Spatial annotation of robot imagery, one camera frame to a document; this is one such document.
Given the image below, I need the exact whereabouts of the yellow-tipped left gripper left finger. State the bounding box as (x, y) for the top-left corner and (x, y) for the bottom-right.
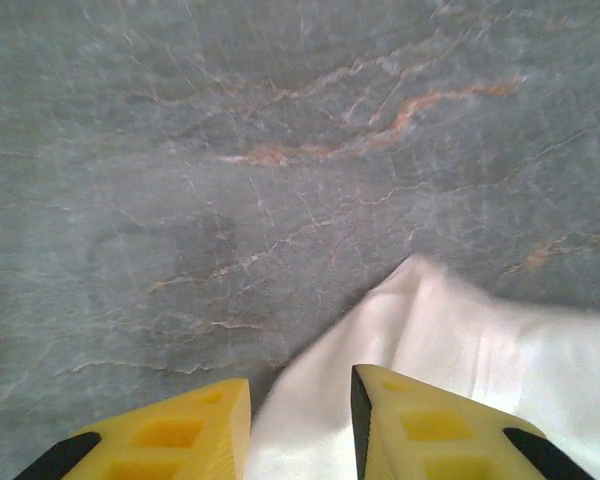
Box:
(12, 378), (252, 480)

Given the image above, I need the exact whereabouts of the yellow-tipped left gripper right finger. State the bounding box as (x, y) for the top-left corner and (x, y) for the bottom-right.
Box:
(350, 363), (596, 480)

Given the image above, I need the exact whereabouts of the white t-shirt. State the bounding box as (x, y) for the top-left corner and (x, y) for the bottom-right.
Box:
(244, 253), (600, 480)

